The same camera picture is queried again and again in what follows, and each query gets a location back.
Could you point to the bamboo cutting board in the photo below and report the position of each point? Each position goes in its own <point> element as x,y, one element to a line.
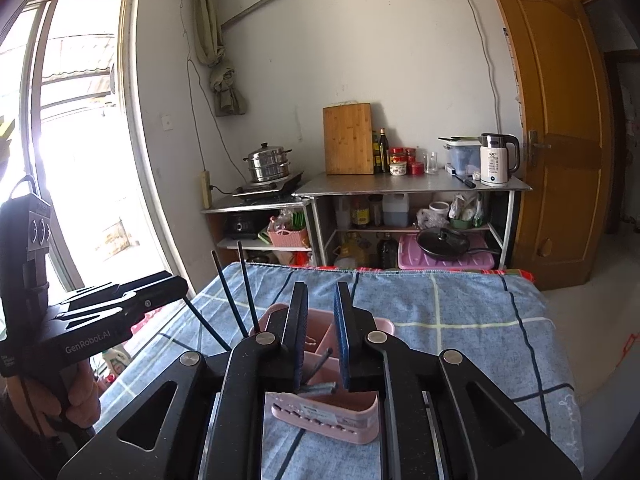
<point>348,140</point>

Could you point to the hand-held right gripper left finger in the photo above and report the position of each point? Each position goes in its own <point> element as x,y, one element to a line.
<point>300,345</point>

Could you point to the pink woven basket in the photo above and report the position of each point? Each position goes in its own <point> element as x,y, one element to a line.
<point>287,239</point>

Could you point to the blue plaid tablecloth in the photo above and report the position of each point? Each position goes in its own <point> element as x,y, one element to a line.
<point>475,340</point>

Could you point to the person's left hand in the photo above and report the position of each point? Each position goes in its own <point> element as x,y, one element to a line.
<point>80,397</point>

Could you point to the brown sauce bottle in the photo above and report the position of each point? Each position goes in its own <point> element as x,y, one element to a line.
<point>360,212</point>

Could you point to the steel kitchen table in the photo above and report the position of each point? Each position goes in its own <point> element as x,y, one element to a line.
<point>400,185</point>

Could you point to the clear drinking glass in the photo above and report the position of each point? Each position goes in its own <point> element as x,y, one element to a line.
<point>432,164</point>

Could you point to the white plastic jug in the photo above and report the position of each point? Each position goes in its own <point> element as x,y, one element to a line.
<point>396,210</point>

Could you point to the black knife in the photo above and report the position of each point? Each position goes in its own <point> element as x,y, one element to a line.
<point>464,180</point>

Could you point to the grey wall pipe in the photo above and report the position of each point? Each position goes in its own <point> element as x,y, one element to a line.
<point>275,2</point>

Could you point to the pink storage bin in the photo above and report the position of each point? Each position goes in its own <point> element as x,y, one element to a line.
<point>450,262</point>

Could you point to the white sliding door frame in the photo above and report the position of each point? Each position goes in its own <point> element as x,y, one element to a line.
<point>135,135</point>

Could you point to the wooden door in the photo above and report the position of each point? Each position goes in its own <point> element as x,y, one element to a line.
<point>555,110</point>

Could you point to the white jar red lid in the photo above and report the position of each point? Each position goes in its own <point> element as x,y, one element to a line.
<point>398,165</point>

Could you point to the white electric kettle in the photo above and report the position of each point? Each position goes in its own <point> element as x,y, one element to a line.
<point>497,162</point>

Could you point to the beige power strip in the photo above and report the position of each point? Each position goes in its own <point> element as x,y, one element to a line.
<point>205,190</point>

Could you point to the bunch of plastic bags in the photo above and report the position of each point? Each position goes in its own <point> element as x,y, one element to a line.
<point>467,210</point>

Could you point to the red sauce jar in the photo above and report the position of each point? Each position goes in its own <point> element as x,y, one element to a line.
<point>411,155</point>

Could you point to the pink plastic utensil basket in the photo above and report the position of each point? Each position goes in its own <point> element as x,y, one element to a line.
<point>360,412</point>

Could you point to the black frying pan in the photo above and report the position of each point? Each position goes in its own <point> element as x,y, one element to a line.
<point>442,242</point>

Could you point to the steel steamer pot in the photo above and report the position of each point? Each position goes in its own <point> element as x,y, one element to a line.
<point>267,162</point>

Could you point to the beige curtain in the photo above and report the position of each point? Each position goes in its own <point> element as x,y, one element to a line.
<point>220,60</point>

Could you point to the metal chopstick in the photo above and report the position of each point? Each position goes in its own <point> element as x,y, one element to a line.
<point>317,365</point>
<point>320,388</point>

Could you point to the large dark glass bottle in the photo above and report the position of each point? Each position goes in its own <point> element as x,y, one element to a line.
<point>386,250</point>

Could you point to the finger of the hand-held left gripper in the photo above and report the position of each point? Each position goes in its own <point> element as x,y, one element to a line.
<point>110,315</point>
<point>150,285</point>

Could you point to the white bowl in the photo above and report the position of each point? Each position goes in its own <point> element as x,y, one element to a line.
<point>439,211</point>

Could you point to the dark oil bottle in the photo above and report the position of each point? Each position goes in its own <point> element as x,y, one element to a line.
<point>384,152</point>

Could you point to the black chopstick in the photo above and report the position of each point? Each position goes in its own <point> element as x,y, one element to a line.
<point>205,325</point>
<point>247,285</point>
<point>222,300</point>

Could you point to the water filter pitcher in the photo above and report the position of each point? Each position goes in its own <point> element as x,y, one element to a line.
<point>462,157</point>

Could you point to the yellow-green bottle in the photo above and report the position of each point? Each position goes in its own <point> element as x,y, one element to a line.
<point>376,152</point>

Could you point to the low steel shelf table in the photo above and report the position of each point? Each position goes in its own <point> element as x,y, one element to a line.
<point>240,206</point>

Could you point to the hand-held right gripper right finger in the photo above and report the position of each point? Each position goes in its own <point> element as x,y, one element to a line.
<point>344,340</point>

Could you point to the red patterned under cloth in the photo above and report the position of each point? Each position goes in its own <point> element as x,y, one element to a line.
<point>450,273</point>

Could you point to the red tin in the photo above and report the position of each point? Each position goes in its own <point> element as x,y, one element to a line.
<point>414,169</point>

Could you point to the black induction cooker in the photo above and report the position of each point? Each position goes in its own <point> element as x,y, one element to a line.
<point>270,187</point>

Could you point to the white wall switch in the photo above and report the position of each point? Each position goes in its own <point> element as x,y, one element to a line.
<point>166,121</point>

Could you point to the yellow oil bottle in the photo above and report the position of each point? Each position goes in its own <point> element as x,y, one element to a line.
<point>350,255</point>

